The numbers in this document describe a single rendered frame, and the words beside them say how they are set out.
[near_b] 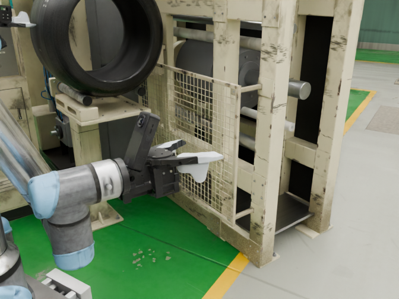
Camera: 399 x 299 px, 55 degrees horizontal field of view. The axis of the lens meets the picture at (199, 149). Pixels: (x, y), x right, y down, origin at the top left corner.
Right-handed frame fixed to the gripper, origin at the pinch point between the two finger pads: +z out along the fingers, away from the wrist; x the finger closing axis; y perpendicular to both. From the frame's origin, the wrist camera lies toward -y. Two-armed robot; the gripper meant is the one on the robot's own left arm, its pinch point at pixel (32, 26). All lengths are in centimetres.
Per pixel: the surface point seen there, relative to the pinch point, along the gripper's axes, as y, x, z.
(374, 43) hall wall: -3, 330, 867
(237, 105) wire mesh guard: -23, -59, 66
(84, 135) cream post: -59, 28, 32
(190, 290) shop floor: -117, -55, 54
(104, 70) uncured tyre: -20.8, 15.5, 39.0
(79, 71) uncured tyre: -16.7, -12.1, 15.0
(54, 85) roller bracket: -29.7, 25.1, 16.1
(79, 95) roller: -29.3, -3.6, 18.2
